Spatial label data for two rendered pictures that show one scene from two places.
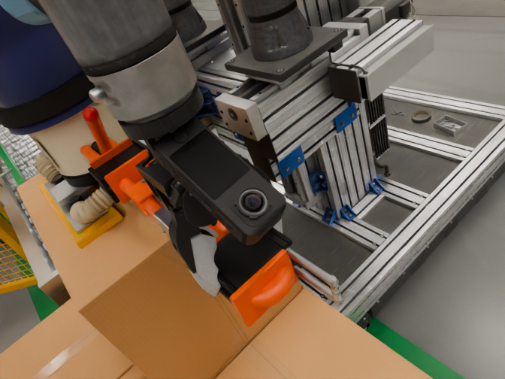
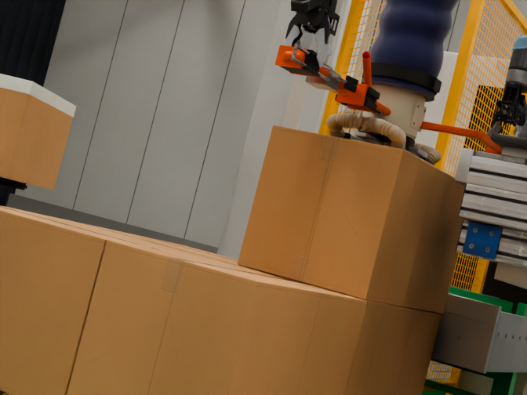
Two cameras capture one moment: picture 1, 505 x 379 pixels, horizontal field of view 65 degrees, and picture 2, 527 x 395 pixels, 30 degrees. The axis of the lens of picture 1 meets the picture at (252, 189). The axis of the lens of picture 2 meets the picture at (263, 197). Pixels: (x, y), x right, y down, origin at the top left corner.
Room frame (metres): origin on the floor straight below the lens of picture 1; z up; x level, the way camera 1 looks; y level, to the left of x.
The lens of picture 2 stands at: (-1.05, -1.91, 0.62)
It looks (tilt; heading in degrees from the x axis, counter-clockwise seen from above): 3 degrees up; 56
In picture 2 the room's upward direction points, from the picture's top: 14 degrees clockwise
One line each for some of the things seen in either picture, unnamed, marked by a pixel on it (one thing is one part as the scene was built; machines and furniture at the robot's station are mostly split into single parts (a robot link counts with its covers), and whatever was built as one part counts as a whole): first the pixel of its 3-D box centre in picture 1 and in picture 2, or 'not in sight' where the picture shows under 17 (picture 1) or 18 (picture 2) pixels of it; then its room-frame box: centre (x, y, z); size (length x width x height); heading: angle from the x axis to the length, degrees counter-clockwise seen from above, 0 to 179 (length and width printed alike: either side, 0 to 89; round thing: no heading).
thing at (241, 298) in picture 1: (243, 270); (298, 61); (0.29, 0.04, 1.07); 0.08 x 0.07 x 0.05; 25
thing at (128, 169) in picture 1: (125, 169); (357, 96); (0.61, 0.19, 1.07); 0.10 x 0.08 x 0.06; 115
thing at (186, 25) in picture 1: (179, 20); not in sight; (1.39, 0.00, 1.09); 0.15 x 0.15 x 0.10
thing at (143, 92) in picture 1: (142, 80); not in sight; (0.31, 0.05, 1.29); 0.08 x 0.08 x 0.05
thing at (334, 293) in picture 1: (249, 219); (326, 70); (0.37, 0.02, 1.07); 0.31 x 0.03 x 0.05; 25
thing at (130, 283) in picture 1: (155, 236); (362, 224); (0.82, 0.29, 0.75); 0.60 x 0.40 x 0.40; 25
